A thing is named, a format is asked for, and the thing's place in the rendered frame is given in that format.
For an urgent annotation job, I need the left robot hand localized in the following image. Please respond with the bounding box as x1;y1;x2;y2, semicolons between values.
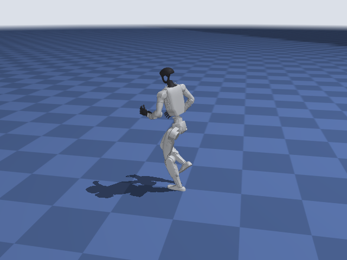
140;105;152;116

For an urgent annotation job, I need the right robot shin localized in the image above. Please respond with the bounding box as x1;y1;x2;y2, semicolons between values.
162;147;186;165

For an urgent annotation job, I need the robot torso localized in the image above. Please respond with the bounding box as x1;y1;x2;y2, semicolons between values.
163;82;186;134

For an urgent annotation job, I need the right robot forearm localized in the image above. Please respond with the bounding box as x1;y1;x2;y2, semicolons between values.
184;100;191;113

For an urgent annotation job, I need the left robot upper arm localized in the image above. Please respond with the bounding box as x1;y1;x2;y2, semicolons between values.
155;90;167;118

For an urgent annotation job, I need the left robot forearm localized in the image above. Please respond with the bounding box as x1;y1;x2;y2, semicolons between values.
147;111;157;119

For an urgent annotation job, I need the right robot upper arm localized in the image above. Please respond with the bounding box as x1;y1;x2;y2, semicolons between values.
180;84;195;105

